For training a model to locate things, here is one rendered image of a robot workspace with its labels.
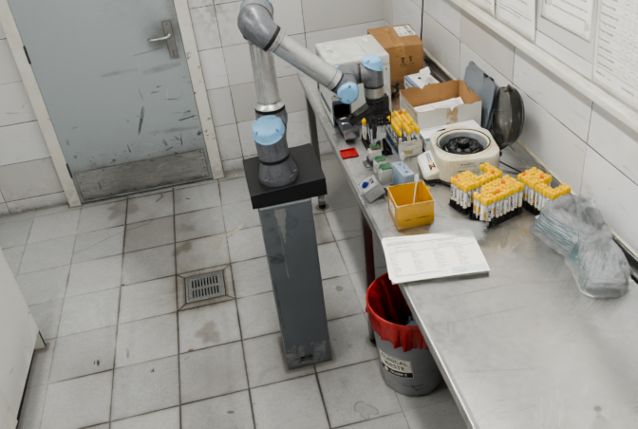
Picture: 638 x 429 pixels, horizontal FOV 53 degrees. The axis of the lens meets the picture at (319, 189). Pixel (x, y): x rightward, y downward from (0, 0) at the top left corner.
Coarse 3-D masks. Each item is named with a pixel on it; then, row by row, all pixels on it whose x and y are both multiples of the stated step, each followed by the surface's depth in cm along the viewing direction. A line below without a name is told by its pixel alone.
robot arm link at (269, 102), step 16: (256, 0) 219; (272, 16) 224; (256, 48) 227; (256, 64) 231; (272, 64) 233; (256, 80) 235; (272, 80) 235; (256, 96) 241; (272, 96) 238; (256, 112) 242; (272, 112) 239
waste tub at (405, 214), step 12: (396, 192) 227; (408, 192) 227; (420, 192) 228; (396, 204) 215; (408, 204) 215; (420, 204) 215; (432, 204) 216; (396, 216) 218; (408, 216) 217; (420, 216) 218; (432, 216) 219; (408, 228) 220
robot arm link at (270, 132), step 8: (264, 120) 235; (272, 120) 234; (280, 120) 234; (256, 128) 232; (264, 128) 231; (272, 128) 230; (280, 128) 231; (256, 136) 231; (264, 136) 229; (272, 136) 230; (280, 136) 232; (256, 144) 234; (264, 144) 231; (272, 144) 231; (280, 144) 233; (264, 152) 233; (272, 152) 233; (280, 152) 234; (288, 152) 238; (264, 160) 236; (272, 160) 235
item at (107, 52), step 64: (0, 0) 349; (64, 0) 356; (128, 0) 363; (64, 64) 373; (128, 64) 381; (192, 64) 389; (64, 128) 393; (128, 128) 402; (192, 128) 411; (128, 192) 425
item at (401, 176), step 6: (396, 162) 238; (402, 162) 238; (396, 168) 235; (402, 168) 234; (408, 168) 234; (396, 174) 237; (402, 174) 231; (408, 174) 231; (396, 180) 239; (402, 180) 233; (408, 180) 232
